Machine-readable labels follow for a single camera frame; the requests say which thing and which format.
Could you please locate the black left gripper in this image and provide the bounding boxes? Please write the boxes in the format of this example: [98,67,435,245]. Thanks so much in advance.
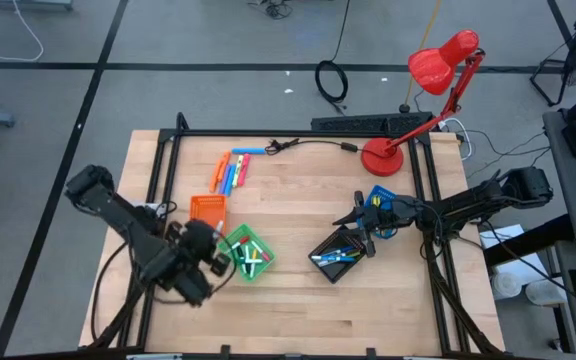
[165,218,232,278]

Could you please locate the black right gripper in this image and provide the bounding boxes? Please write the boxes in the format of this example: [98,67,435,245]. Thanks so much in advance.
[332,191,423,259]

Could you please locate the yellow highlighter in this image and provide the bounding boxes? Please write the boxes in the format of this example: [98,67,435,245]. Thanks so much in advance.
[231,154,246,189]

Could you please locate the orange plastic basket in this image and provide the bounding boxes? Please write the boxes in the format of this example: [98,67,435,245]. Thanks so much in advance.
[189,194,229,232]

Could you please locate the blue plastic basket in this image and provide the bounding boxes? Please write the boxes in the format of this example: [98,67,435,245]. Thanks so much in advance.
[362,184,398,240]

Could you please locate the black plastic basket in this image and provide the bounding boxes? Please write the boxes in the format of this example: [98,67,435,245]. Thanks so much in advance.
[307,227,369,285]

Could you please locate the green plastic basket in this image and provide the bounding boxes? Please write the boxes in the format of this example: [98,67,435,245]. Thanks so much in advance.
[217,223,276,283]

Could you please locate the purple highlighter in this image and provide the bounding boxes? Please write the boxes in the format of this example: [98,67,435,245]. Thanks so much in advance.
[218,164,233,196]

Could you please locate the orange highlighter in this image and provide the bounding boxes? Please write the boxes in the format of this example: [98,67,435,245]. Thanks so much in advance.
[215,150,232,184]
[208,158,225,194]

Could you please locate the red desk lamp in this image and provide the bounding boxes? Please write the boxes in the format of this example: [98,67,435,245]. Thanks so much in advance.
[360,29,487,178]

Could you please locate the pink highlighter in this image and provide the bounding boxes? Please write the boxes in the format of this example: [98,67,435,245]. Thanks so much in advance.
[237,152,252,188]

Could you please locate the white paper sheet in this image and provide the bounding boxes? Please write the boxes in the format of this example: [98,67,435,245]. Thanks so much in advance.
[478,223,525,251]

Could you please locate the white cup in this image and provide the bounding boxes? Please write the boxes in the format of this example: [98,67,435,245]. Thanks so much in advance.
[490,270,523,301]

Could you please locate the black desk beam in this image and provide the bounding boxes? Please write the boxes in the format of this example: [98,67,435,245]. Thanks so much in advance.
[482,213,576,269]

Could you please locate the black lamp power cable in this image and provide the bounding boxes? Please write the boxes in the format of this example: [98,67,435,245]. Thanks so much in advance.
[264,137,369,156]

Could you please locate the silver aluminium bracket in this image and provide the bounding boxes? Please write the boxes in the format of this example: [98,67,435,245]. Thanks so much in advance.
[126,352,184,360]

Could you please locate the black aluminium table frame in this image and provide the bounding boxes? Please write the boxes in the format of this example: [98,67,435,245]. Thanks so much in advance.
[90,111,507,360]

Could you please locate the white power cable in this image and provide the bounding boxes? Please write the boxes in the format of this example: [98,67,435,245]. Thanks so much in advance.
[436,116,473,162]

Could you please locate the coiled black floor cable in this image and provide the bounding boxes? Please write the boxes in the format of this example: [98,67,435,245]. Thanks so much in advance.
[314,0,352,115]

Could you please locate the yellow hanging cable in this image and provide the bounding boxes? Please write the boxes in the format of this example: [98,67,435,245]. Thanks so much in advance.
[403,0,442,112]

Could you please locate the black cable tangle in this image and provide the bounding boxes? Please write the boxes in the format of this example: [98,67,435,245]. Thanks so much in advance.
[245,0,295,20]

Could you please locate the white floor cable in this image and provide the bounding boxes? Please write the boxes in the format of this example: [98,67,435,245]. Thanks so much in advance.
[0,0,46,63]

